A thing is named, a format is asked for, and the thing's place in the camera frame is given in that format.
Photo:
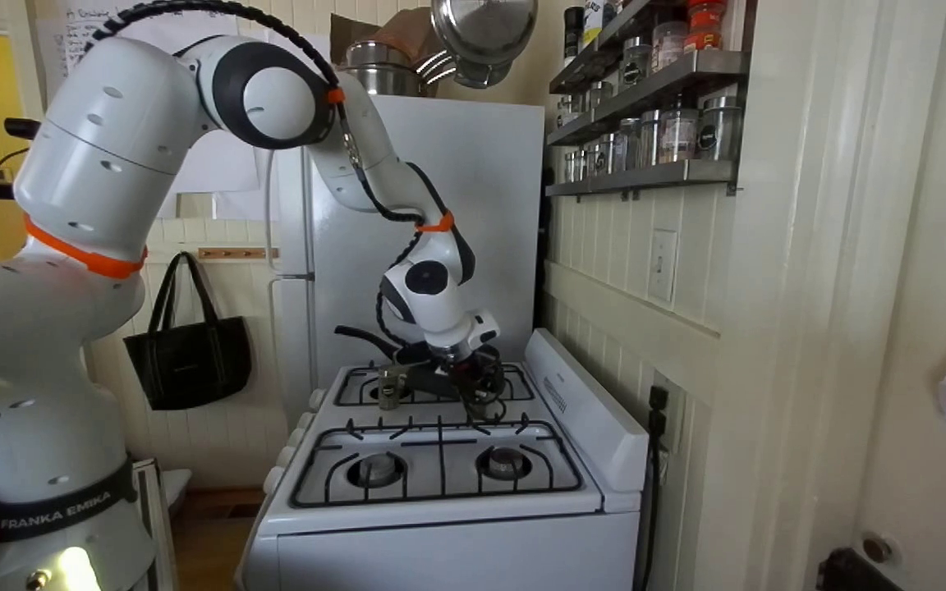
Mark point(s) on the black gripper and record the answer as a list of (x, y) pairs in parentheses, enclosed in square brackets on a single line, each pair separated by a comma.
[(444, 369)]

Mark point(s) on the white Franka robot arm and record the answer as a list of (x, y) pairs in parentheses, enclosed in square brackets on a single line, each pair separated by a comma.
[(114, 132)]

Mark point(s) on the black stove grate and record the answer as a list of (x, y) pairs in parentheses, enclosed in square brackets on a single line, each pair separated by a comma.
[(442, 463), (355, 401)]

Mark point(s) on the white gas stove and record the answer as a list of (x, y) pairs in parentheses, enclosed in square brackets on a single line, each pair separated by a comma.
[(442, 543)]

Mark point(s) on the black frying pan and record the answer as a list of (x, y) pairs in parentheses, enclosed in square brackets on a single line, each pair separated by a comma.
[(360, 333)]

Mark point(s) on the white refrigerator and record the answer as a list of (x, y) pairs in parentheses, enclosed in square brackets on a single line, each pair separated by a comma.
[(502, 197)]

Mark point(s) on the black tote bag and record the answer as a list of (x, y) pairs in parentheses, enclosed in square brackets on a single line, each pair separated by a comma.
[(189, 366)]

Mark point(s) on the small hanging steel pot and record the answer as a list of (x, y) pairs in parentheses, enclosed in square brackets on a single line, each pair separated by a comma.
[(483, 69)]

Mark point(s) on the small white box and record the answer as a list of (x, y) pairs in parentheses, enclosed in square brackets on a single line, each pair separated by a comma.
[(199, 208)]

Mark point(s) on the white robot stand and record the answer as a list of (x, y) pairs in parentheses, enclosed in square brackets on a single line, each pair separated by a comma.
[(158, 528)]

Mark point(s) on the large hanging steel bowl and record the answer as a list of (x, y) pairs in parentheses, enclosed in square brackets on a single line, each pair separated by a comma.
[(483, 22)]

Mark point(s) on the dark spice bottle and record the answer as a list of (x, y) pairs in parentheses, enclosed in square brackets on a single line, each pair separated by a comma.
[(574, 30)]

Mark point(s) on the brown board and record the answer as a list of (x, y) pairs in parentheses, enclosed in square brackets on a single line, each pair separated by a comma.
[(387, 35)]

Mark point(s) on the red spice container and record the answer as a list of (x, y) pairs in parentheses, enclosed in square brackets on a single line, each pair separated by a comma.
[(708, 22)]

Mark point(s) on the white switch plate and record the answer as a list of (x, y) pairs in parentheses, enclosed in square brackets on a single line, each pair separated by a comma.
[(662, 264)]

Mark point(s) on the metal wall spice rack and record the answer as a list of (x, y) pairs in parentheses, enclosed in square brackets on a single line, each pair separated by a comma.
[(650, 174)]

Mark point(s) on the wooden hook rail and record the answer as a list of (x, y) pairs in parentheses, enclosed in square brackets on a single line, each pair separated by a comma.
[(237, 255)]

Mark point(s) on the handwritten white wall paper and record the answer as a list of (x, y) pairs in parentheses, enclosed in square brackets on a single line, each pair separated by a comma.
[(221, 174)]

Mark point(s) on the black camera on stand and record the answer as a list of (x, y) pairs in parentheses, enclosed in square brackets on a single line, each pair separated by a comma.
[(19, 127)]

